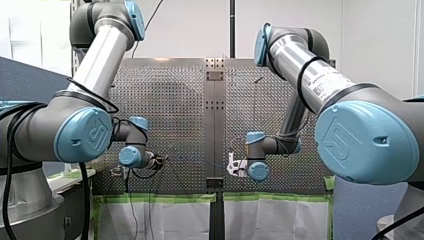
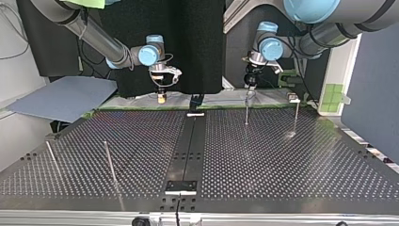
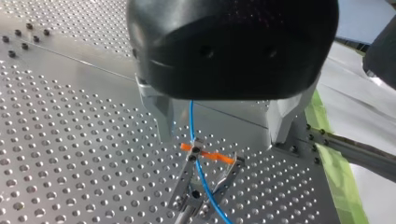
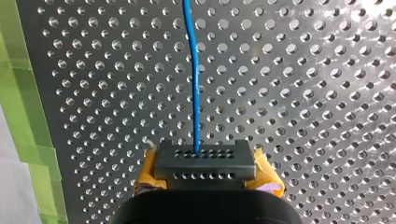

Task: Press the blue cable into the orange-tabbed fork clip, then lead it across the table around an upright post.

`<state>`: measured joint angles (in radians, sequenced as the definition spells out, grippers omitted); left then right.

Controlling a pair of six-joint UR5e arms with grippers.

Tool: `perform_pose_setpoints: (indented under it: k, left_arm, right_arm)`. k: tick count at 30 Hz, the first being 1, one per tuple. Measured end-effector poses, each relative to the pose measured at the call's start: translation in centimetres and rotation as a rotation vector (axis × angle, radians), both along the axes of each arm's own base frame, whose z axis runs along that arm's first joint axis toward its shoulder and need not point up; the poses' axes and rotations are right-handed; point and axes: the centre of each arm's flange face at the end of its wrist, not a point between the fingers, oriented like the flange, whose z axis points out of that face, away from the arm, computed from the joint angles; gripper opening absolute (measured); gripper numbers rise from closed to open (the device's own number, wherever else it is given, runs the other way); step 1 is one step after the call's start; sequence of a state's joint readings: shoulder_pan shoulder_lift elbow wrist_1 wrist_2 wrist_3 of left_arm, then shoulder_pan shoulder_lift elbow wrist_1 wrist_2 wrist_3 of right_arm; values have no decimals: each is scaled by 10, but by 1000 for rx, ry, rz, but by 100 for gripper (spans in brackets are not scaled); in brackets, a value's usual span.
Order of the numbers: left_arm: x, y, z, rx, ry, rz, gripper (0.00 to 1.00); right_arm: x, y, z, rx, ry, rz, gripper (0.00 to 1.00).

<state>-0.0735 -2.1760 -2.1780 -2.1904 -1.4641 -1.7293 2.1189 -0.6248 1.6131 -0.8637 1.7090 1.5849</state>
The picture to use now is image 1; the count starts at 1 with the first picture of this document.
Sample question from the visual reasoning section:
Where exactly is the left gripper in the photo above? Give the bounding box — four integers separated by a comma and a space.
146, 151, 168, 171

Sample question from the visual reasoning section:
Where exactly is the thin black cable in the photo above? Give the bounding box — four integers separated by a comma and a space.
125, 168, 160, 240
131, 0, 165, 60

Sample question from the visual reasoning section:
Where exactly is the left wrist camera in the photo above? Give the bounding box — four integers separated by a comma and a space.
110, 165, 130, 178

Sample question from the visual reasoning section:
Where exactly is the black upright pole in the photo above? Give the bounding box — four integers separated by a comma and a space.
229, 0, 237, 59

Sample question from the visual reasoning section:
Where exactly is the dark grey cabinet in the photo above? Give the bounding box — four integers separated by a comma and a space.
49, 168, 98, 240

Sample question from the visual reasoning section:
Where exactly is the perforated metal upright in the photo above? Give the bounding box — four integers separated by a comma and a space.
69, 0, 83, 78

